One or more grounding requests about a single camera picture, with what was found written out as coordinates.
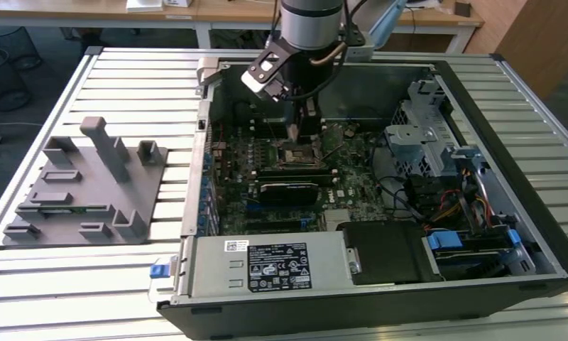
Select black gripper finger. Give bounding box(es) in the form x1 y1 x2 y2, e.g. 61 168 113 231
286 104 301 144
298 97 323 146

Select metal socket cover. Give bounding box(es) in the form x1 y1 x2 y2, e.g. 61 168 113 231
319 124 350 161

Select CPU socket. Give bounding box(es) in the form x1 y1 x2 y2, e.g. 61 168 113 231
274 140 325 168

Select black RAM slot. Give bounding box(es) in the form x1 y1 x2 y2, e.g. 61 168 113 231
255 168 336 177
249 119 325 129
255 175 334 183

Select silver metal drive cage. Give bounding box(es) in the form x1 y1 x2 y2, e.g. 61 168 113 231
382 80 462 178

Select green motherboard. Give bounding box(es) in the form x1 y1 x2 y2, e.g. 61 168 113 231
205 122 408 237

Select black graphics card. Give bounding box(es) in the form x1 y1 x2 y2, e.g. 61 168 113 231
257 183 321 207

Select silver chipset heatsink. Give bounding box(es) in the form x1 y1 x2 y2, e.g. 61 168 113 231
323 209 350 228

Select black expansion slot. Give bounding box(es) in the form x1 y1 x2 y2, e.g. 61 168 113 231
242 219 299 231

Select grey plastic drive latch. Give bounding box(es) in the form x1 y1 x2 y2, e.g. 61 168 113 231
446 145 484 168

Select black plastic shroud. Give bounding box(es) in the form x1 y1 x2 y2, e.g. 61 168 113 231
337 220 444 286

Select white box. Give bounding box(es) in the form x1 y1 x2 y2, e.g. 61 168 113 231
125 0 165 13

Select silver power supply unit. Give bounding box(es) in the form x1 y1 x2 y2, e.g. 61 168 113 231
169 230 361 305

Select grey parts rack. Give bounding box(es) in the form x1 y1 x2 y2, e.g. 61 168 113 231
1 116 170 247

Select wooden desk white legs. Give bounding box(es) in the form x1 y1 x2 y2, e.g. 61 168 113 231
0 0 485 54

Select wooden cabinet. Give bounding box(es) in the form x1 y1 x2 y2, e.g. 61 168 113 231
462 0 568 99

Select green RAM stick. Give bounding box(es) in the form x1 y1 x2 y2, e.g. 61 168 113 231
35 207 89 217

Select disk bay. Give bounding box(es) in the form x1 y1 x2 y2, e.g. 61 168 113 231
420 227 540 283

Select black PC case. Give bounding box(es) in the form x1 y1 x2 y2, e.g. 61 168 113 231
154 53 568 341

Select black mesh waste bin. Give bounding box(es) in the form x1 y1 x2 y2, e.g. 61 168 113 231
0 48 31 112
0 25 43 70

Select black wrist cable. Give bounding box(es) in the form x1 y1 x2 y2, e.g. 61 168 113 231
275 0 361 102

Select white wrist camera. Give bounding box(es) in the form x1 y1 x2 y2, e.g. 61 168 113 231
239 48 294 102

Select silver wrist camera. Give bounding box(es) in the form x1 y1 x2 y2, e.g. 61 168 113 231
348 33 376 58

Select grey case corner bracket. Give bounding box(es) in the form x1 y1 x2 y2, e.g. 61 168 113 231
194 56 223 97

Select yellow wire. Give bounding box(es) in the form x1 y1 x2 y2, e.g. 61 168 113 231
428 198 462 223

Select blue disk carrier handle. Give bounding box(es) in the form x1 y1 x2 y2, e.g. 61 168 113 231
425 229 461 254

